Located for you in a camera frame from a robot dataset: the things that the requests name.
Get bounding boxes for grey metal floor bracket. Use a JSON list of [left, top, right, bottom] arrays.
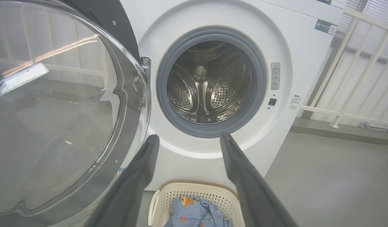
[[359, 121, 388, 133]]

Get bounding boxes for white front-load washing machine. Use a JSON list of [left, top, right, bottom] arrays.
[[118, 0, 345, 193]]

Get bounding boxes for black glass washing machine door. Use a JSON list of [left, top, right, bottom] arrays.
[[0, 0, 152, 227]]

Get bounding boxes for grey warning sticker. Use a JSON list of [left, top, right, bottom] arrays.
[[271, 62, 281, 90]]

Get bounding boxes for cream perforated laundry basket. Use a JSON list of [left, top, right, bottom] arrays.
[[148, 180, 245, 227]]

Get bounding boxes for dark QR code sticker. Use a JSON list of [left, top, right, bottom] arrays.
[[314, 19, 338, 36]]

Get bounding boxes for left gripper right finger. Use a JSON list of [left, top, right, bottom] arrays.
[[220, 132, 299, 227]]

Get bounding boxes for white window blind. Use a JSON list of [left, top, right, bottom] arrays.
[[337, 0, 388, 60]]

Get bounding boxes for white metal railing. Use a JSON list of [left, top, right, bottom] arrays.
[[299, 6, 388, 128]]

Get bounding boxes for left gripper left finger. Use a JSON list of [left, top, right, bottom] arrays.
[[84, 135, 160, 227]]

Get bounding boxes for blue cartoon print clothes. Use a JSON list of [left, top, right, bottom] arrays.
[[164, 195, 234, 227]]

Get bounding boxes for perforated steel drum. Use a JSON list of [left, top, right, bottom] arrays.
[[166, 40, 252, 125]]

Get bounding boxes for metal door hinge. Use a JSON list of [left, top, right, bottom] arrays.
[[140, 56, 151, 78]]

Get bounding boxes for small printed text label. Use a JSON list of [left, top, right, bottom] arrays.
[[288, 94, 302, 110]]

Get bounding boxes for grey rubber door gasket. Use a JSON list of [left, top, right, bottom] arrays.
[[156, 27, 267, 138]]

